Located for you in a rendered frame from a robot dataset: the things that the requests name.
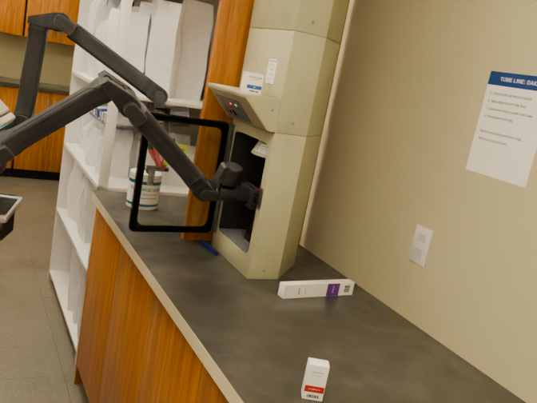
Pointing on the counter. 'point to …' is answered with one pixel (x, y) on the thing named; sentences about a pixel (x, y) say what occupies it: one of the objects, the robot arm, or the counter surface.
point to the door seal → (142, 174)
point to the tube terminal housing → (284, 145)
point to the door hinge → (224, 161)
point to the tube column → (301, 16)
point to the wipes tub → (130, 186)
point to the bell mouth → (260, 149)
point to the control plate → (233, 108)
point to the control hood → (251, 105)
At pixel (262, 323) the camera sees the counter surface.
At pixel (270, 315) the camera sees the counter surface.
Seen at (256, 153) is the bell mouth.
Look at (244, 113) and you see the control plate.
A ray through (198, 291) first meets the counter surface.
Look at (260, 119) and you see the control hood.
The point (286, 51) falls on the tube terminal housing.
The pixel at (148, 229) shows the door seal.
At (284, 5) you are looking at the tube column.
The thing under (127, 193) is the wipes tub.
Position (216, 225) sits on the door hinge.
